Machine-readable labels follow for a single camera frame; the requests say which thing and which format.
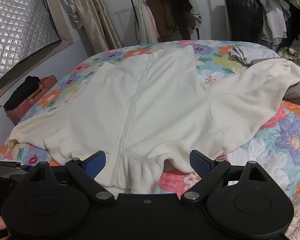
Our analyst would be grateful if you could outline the pink hanging dress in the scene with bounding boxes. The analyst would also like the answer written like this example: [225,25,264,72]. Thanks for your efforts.
[146,5,161,42]

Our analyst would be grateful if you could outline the white curved pole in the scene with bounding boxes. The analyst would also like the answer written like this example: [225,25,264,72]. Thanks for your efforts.
[220,0,231,41]

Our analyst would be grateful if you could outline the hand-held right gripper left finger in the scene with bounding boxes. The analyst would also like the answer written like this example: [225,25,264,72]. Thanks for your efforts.
[22,151,115,204]

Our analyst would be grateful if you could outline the black folded cloth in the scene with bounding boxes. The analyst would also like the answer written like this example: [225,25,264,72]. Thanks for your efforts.
[4,76,42,111]

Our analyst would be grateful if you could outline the beige curtain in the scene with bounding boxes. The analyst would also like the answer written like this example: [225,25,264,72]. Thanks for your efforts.
[67,0,122,53]

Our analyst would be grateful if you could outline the black hanging pants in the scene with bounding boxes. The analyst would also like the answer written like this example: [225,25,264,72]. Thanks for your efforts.
[165,0,192,40]

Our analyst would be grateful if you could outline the silver grey hanging garment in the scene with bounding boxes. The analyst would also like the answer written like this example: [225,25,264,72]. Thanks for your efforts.
[52,0,83,30]

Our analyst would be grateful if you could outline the pale lavender sheet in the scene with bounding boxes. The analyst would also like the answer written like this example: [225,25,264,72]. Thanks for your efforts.
[249,47,282,66]

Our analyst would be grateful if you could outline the white hanging dress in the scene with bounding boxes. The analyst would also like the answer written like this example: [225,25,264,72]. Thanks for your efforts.
[134,0,152,43]

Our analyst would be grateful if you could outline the white fleece jacket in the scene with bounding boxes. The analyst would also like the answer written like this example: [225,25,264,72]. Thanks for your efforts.
[9,45,300,194]

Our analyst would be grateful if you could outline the beige window frame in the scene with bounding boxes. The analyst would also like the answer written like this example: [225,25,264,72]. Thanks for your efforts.
[0,0,74,108]

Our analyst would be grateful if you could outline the pale green hanging top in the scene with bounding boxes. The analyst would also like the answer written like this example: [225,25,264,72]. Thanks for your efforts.
[185,0,203,23]

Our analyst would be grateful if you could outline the taupe crumpled cloth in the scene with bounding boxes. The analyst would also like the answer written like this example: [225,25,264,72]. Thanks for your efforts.
[284,84,300,105]

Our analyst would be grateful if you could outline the floral quilted bedspread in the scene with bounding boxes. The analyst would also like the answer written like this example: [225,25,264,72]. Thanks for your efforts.
[0,39,300,205]

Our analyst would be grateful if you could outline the silver quilted window cover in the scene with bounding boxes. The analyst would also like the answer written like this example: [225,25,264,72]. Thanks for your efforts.
[0,0,62,90]

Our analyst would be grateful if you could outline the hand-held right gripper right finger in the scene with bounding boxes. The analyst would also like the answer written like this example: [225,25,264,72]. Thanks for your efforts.
[181,149,268,203]

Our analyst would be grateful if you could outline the brown hanging garment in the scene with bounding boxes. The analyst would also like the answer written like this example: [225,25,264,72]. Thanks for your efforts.
[144,0,196,32]

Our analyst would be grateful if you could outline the black hanging jacket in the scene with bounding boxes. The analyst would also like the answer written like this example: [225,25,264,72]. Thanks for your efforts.
[224,0,265,46]

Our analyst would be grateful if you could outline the grey white hanging clothes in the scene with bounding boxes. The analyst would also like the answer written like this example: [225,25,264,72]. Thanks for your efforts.
[254,0,292,46]

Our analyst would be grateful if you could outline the pale green flower bunch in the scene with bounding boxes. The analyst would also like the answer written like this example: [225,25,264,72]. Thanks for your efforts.
[277,45,300,64]

